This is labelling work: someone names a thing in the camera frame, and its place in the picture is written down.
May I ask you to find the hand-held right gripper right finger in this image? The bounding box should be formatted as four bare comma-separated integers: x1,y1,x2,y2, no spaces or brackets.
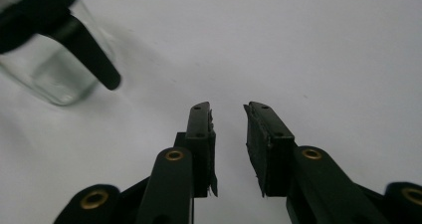
243,101,299,198

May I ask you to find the clear spray bottle black trigger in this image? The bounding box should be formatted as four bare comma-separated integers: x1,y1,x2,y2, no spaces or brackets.
0,0,122,107

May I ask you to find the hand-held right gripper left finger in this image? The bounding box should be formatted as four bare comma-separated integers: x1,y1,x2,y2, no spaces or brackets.
173,101,219,199

